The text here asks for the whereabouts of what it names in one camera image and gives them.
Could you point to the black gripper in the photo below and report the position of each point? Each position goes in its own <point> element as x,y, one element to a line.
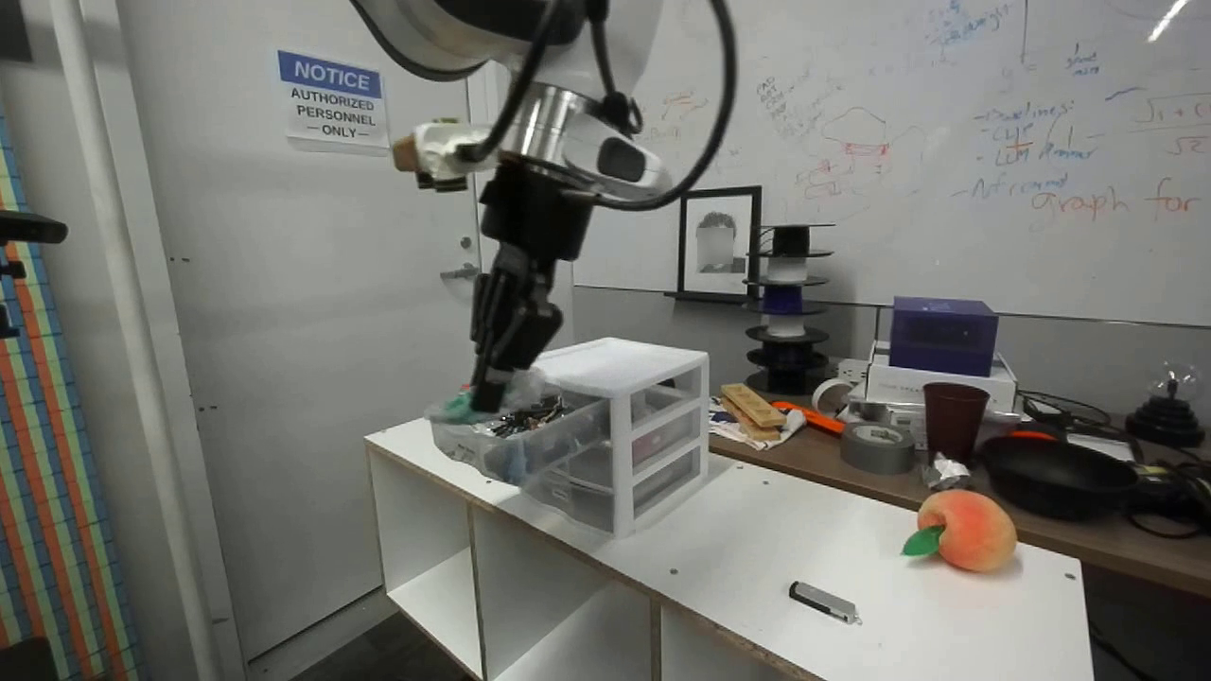
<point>537,220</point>

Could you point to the clear plastic drawer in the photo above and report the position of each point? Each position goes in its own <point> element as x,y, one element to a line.
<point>669,486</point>
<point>563,444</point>
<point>664,440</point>

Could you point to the grey USB stick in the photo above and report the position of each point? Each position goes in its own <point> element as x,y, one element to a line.
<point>828,603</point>

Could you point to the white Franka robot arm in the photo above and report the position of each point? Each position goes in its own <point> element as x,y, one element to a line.
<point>569,126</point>

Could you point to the white shelf counter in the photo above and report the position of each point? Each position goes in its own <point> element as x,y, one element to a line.
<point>759,555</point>

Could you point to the white round object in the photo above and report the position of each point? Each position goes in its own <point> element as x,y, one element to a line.
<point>838,396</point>

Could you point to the black framed portrait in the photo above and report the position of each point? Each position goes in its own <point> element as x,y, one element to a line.
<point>721,245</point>

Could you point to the white door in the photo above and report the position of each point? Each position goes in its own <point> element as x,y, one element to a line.
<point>317,440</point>

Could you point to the wooden brush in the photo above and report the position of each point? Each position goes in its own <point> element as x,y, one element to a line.
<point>754,405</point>

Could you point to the white paper sheet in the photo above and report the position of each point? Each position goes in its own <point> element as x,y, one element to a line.
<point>745,436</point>

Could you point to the black spool tower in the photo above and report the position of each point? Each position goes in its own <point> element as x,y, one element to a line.
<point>793,315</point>

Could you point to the blue white notice sign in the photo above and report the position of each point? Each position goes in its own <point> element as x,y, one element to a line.
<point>336,100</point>

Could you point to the grey tape roll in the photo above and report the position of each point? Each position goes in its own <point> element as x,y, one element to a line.
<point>880,450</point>

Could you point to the purple box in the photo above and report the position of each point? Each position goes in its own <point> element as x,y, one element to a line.
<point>943,334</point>

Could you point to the whiteboard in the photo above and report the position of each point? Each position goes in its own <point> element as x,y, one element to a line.
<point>910,138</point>

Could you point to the maroon cup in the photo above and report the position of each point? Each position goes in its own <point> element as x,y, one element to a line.
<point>955,420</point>

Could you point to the white crumpled wrapper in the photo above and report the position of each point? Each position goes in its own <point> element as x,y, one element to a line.
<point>950,476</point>

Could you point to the white box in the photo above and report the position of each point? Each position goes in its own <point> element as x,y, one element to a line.
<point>998,387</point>

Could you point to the colourful striped panel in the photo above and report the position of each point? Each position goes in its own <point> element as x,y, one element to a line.
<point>52,506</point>

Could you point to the toy peach with green leaf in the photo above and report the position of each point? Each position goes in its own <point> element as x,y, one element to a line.
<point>972,530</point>

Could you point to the black frying pan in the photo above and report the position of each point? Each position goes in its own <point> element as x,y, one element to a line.
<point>1058,482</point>

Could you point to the black desk bell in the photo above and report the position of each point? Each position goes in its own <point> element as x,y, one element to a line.
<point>1169,418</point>

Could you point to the black desk device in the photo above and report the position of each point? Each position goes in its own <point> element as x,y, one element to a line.
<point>1180,486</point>

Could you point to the white plastic drawer unit frame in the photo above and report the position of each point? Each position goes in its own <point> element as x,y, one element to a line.
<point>620,365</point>

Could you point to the wrist camera on wooden mount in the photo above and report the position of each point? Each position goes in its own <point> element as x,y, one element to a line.
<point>448,149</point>

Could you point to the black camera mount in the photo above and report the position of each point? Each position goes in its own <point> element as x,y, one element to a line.
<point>32,227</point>

